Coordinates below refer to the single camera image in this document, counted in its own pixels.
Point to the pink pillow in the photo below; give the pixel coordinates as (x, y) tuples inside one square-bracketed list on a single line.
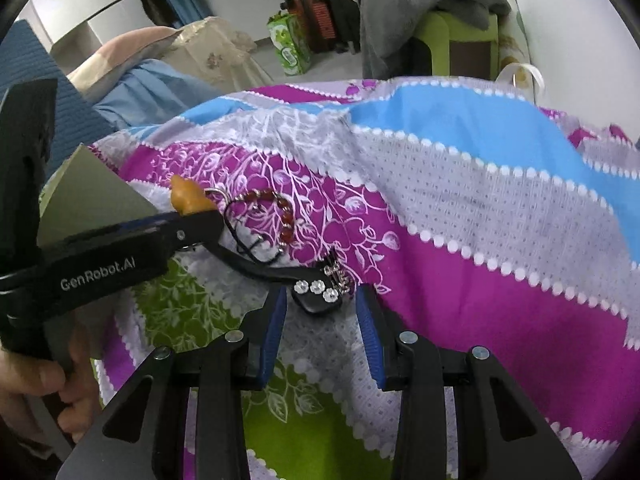
[(125, 55)]

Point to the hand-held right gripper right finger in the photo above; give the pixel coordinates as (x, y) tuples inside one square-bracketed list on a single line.
[(370, 340)]

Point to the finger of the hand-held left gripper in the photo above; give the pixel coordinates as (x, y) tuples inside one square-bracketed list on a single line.
[(192, 230)]

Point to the green shopping bag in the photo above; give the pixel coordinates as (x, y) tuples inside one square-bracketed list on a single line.
[(290, 45)]

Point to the green plastic stool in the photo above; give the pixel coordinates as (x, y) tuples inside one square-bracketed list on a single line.
[(430, 45)]

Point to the striped floral cloth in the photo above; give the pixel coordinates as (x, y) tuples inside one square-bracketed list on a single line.
[(450, 210)]

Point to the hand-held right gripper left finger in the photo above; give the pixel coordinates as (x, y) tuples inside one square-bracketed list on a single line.
[(270, 340)]

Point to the person's left hand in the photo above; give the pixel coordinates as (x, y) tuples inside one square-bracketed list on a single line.
[(30, 390)]

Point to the red suitcase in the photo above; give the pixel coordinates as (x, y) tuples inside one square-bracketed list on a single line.
[(312, 25)]

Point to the grey fleece blanket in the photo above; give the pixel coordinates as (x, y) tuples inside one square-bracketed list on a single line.
[(400, 0)]

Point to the cream floral pillow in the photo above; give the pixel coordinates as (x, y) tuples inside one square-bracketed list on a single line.
[(220, 55)]

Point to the blue sheet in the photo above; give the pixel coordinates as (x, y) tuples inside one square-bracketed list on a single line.
[(160, 92)]

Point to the large blue textured chair back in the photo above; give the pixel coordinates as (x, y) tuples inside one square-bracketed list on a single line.
[(80, 105)]

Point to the black rhinestone hair clip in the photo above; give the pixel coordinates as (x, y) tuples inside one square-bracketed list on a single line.
[(280, 272)]

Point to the grey-green cardboard box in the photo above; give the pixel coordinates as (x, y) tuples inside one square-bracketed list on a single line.
[(85, 200)]

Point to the black suitcase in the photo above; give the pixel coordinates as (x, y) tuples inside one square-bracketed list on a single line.
[(340, 10)]

